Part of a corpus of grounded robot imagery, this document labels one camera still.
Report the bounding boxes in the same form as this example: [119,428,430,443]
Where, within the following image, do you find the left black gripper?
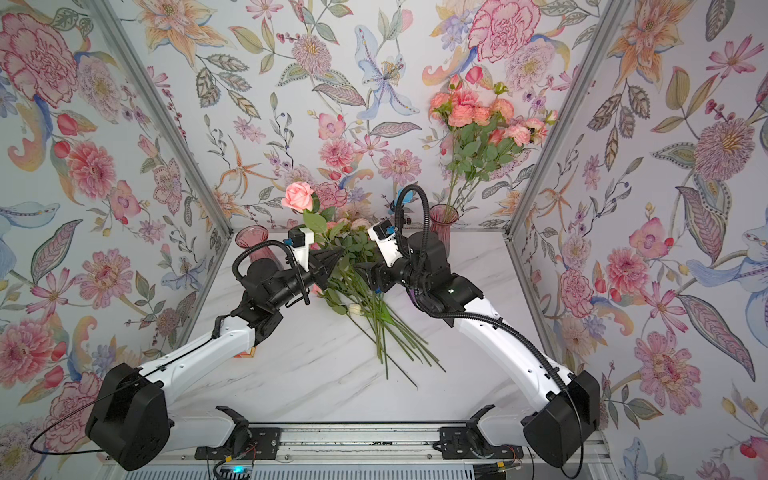
[267,249,344,312]

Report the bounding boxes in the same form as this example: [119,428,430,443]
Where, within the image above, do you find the large pink rose stem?
[281,181,330,250]

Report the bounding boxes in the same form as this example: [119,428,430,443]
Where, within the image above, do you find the smoky pink glass vase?
[235,225,279,265]

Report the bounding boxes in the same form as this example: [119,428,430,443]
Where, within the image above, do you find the pink rose cluster stem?
[430,79,503,211]

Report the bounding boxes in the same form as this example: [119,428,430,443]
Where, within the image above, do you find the single red pink rose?
[453,124,504,210]

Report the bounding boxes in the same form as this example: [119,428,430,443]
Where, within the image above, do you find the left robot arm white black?
[85,241,343,471]

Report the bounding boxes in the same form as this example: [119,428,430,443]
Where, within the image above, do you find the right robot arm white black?
[355,221,600,468]

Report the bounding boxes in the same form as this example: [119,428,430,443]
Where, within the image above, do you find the red glass vase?
[430,204,459,255]

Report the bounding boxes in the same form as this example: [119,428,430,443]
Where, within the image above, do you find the blue microphone on black stand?
[389,189,409,215]

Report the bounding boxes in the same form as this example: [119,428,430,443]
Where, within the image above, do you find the pink flower bouquet green stems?
[304,213,441,372]

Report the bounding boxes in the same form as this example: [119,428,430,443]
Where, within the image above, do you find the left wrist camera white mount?
[284,226,315,271]

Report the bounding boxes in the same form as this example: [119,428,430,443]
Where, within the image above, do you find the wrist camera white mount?
[284,226,315,271]
[367,219,402,267]

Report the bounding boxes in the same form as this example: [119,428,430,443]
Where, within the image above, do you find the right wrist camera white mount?
[367,219,402,267]

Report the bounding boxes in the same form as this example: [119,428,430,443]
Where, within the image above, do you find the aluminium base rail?
[96,421,617,479]

